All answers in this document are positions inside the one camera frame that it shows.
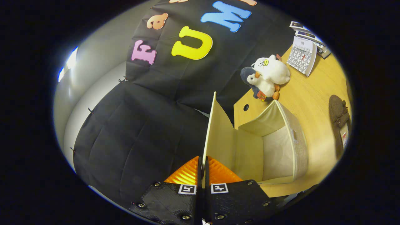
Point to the white book grey cover picture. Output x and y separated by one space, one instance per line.
297 25

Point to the white duck plush toy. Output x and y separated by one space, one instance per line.
275 71

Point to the black backdrop cloth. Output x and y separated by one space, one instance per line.
137 131

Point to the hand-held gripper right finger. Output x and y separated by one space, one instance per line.
237 203

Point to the large ceiling light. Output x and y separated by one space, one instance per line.
68 64

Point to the white book blue cover picture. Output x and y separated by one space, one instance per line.
309 36

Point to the white book green print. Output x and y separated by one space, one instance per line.
322 47

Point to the patterned cover book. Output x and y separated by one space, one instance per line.
302 56

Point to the grey white penguin plush toy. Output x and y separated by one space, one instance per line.
262 84

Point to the cream fabric storage box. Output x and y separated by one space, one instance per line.
278 150

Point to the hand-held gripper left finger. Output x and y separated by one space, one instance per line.
175 203

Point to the dark cover book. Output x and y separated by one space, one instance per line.
325 53

